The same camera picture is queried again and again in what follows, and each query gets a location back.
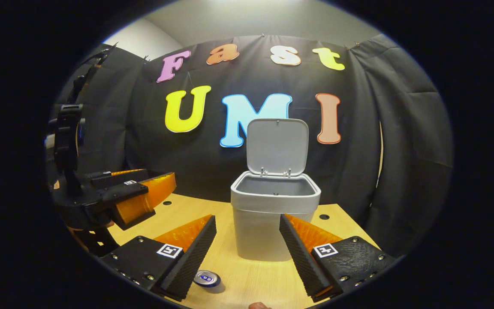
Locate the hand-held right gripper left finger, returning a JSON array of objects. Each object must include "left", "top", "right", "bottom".
[{"left": 100, "top": 215, "right": 217, "bottom": 302}]

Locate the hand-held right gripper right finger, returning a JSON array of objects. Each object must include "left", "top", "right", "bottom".
[{"left": 279, "top": 213, "right": 398, "bottom": 303}]

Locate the blue pop can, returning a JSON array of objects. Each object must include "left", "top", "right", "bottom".
[{"left": 193, "top": 270, "right": 221, "bottom": 288}]

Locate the grey desktop garbage bin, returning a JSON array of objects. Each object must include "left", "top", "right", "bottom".
[{"left": 230, "top": 118, "right": 322, "bottom": 262}]

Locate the wooden desktop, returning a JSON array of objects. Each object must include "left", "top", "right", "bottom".
[{"left": 101, "top": 193, "right": 380, "bottom": 309}]

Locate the black backdrop cloth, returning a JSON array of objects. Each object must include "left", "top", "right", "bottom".
[{"left": 54, "top": 34, "right": 453, "bottom": 258}]

